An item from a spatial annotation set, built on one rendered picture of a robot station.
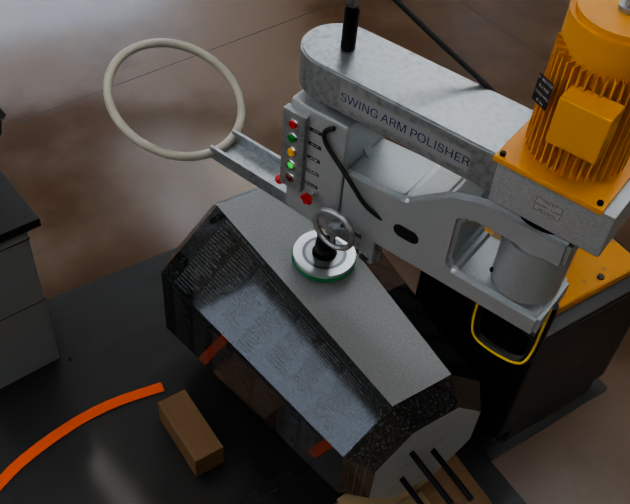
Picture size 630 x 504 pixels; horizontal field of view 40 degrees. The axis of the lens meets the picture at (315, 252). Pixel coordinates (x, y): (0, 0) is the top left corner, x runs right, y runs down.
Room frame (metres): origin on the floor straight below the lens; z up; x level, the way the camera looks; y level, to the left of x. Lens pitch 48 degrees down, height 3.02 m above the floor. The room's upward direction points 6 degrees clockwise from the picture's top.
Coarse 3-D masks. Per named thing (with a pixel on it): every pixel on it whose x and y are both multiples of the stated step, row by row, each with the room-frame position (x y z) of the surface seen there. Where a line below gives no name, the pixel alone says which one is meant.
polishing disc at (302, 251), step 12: (300, 240) 2.00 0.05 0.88; (312, 240) 2.00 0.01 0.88; (336, 240) 2.01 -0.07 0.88; (300, 252) 1.94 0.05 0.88; (348, 252) 1.96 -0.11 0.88; (300, 264) 1.89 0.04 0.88; (312, 264) 1.89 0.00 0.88; (324, 264) 1.90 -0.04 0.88; (336, 264) 1.90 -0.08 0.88; (348, 264) 1.91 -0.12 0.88; (312, 276) 1.85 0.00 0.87; (324, 276) 1.85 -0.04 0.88; (336, 276) 1.86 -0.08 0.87
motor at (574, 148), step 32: (576, 0) 1.63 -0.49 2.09; (608, 0) 1.62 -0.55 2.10; (576, 32) 1.54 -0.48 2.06; (608, 32) 1.50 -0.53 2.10; (576, 64) 1.54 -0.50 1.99; (608, 64) 1.48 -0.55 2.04; (544, 96) 1.53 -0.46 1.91; (576, 96) 1.47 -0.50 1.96; (608, 96) 1.48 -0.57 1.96; (544, 128) 1.53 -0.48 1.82; (576, 128) 1.44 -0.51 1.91; (608, 128) 1.40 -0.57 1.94; (512, 160) 1.54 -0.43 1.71; (544, 160) 1.52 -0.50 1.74; (576, 160) 1.48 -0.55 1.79; (608, 160) 1.48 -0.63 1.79; (576, 192) 1.45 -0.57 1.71; (608, 192) 1.46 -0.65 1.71
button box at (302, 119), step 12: (288, 108) 1.90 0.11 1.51; (300, 120) 1.87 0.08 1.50; (288, 132) 1.89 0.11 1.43; (300, 132) 1.87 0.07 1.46; (288, 144) 1.89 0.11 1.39; (300, 144) 1.87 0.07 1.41; (288, 156) 1.89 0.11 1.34; (300, 156) 1.87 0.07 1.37; (288, 168) 1.89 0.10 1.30; (300, 168) 1.87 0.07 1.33; (300, 180) 1.86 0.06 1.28
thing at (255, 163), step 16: (240, 144) 2.22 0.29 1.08; (256, 144) 2.18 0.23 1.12; (224, 160) 2.11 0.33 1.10; (240, 160) 2.15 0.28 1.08; (256, 160) 2.15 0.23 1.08; (272, 160) 2.14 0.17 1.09; (256, 176) 2.04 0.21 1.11; (272, 176) 2.09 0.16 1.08; (272, 192) 2.00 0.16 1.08; (368, 256) 1.76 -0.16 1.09
